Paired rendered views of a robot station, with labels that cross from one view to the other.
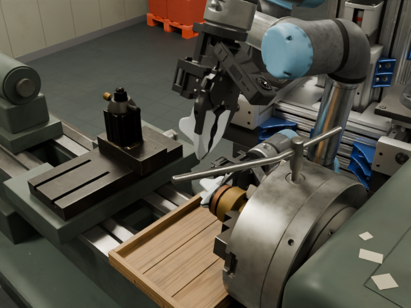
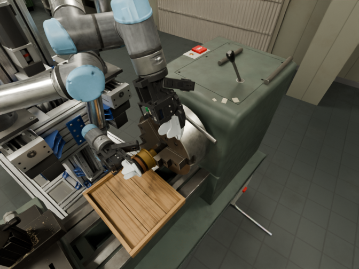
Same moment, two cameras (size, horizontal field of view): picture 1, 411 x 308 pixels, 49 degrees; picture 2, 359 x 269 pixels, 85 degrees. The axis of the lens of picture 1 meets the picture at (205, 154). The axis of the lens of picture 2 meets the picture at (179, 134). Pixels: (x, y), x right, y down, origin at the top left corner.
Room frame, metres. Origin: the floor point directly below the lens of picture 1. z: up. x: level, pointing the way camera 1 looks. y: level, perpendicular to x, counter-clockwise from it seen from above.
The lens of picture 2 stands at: (0.61, 0.39, 1.74)
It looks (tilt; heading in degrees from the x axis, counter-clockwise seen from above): 48 degrees down; 270
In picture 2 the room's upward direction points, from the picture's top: straight up
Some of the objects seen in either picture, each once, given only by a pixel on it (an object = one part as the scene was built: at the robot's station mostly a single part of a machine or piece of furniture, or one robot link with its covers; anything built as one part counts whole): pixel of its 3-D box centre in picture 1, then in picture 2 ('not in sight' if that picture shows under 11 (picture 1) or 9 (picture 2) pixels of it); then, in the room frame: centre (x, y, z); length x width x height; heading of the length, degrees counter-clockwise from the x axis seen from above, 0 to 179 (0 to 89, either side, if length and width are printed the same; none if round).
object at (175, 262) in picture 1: (202, 249); (133, 197); (0.82, 0.01, 0.89); 0.36 x 0.30 x 0.04; 137
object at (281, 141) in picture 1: (279, 148); (94, 136); (1.00, -0.20, 1.08); 0.11 x 0.08 x 0.09; 137
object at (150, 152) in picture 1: (131, 148); (29, 243); (1.13, 0.22, 1.00); 0.20 x 0.10 x 0.05; 47
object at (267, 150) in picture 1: (261, 159); (103, 144); (0.94, -0.14, 1.08); 0.08 x 0.05 x 0.08; 47
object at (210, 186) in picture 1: (210, 186); (129, 169); (0.81, -0.01, 1.10); 0.09 x 0.06 x 0.03; 137
